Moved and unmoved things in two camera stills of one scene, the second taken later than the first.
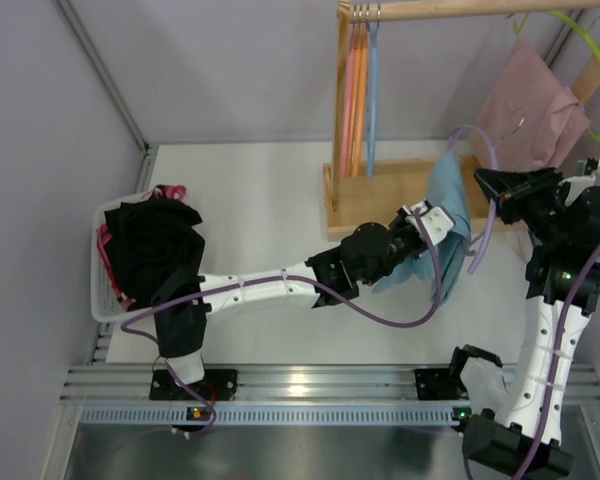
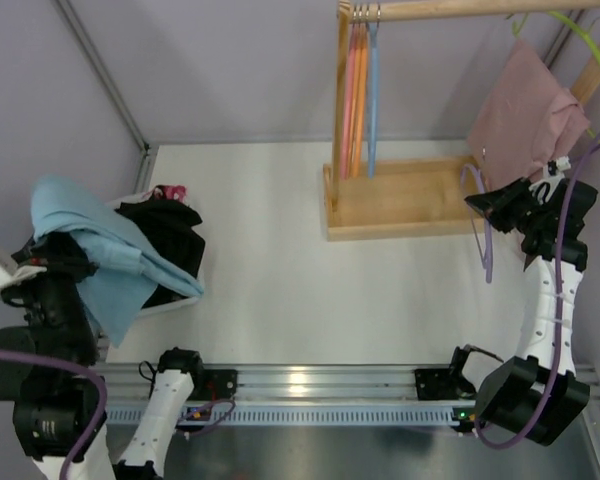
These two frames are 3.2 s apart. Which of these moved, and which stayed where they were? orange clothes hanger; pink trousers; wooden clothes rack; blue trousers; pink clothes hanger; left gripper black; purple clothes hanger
Moved: purple clothes hanger; left gripper black; blue trousers
Stayed: wooden clothes rack; pink trousers; orange clothes hanger; pink clothes hanger
